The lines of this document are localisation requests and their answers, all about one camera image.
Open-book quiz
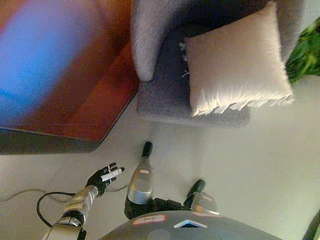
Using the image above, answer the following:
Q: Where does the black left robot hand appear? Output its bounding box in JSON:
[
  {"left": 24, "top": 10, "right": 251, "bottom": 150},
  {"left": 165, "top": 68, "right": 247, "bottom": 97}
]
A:
[{"left": 85, "top": 162, "right": 125, "bottom": 197}]

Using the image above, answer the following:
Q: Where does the white fringed pillow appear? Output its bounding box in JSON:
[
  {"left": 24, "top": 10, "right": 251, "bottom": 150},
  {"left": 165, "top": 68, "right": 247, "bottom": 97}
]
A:
[{"left": 179, "top": 1, "right": 295, "bottom": 118}]

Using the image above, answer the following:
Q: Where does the silver left robot leg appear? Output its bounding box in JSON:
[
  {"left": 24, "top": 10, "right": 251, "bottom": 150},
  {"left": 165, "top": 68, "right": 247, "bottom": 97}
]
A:
[{"left": 124, "top": 141, "right": 155, "bottom": 221}]

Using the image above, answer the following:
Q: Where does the silver robot leg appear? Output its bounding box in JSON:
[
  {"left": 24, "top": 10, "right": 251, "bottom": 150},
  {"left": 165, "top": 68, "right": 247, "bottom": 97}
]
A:
[
  {"left": 183, "top": 179, "right": 220, "bottom": 216},
  {"left": 124, "top": 141, "right": 155, "bottom": 221}
]

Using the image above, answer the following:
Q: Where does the reddish brown wooden desk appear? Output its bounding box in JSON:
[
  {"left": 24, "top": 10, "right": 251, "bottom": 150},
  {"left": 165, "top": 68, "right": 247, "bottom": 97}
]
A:
[{"left": 0, "top": 0, "right": 141, "bottom": 155}]

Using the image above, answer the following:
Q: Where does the grey fabric armchair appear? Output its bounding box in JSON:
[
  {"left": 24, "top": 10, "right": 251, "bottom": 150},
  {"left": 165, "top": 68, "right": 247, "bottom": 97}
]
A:
[{"left": 129, "top": 0, "right": 306, "bottom": 130}]

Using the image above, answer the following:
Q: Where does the silver right robot leg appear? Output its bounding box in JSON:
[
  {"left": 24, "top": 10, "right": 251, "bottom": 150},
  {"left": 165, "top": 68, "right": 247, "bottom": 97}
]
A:
[{"left": 183, "top": 179, "right": 220, "bottom": 216}]

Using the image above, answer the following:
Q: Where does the grey robot torso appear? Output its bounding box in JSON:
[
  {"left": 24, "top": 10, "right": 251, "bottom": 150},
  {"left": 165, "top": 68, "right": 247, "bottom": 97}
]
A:
[{"left": 98, "top": 197, "right": 286, "bottom": 240}]

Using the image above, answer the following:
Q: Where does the green leafy houseplant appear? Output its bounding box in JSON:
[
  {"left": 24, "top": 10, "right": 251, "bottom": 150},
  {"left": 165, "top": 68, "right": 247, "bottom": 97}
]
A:
[{"left": 284, "top": 16, "right": 320, "bottom": 85}]

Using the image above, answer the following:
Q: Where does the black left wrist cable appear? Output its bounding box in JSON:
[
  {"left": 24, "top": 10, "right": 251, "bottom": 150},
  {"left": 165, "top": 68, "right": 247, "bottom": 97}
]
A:
[{"left": 36, "top": 191, "right": 76, "bottom": 228}]

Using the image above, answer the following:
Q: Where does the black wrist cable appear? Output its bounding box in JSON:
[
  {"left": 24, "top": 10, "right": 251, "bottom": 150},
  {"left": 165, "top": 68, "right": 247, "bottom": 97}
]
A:
[
  {"left": 36, "top": 191, "right": 76, "bottom": 228},
  {"left": 302, "top": 209, "right": 320, "bottom": 240}
]

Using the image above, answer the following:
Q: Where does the thin grey floor cable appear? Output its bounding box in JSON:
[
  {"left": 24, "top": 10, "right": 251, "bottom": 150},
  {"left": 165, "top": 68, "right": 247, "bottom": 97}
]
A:
[{"left": 0, "top": 184, "right": 131, "bottom": 202}]

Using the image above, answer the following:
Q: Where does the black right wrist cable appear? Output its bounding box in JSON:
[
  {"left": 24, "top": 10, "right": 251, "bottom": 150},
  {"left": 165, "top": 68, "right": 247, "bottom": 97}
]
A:
[{"left": 302, "top": 209, "right": 320, "bottom": 240}]

